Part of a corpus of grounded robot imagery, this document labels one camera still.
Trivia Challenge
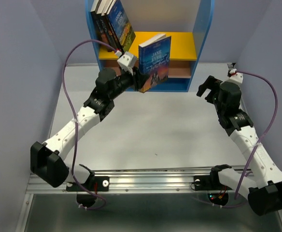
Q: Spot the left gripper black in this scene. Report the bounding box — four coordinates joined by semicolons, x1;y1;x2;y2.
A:
109;66;150;100

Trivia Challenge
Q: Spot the A Tale of Two Cities book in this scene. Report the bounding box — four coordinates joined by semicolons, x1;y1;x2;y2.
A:
90;0;102;41

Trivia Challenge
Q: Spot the Jane Eyre book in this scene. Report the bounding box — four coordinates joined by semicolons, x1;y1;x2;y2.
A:
139;33;171;93

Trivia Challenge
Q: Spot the Animal Farm book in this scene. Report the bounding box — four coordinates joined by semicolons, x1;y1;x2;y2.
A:
108;0;136;52

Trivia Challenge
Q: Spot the Three Days to See book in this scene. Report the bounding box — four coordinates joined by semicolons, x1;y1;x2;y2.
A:
107;0;124;53

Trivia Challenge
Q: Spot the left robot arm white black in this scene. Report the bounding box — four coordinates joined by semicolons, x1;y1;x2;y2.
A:
30;67;141;190

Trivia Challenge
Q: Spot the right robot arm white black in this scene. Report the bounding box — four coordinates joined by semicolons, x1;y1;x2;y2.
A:
194;73;282;216

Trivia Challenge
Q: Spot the blue yellow wooden bookshelf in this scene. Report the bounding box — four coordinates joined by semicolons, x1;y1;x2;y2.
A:
85;0;214;92

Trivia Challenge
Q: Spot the aluminium mounting rail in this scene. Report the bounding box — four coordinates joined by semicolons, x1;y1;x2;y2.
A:
26;168;277;194

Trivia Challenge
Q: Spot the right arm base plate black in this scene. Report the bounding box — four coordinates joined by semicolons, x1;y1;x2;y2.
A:
191;174;220;191

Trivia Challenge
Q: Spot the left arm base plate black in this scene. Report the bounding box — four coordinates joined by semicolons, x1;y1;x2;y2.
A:
66;176;110;192

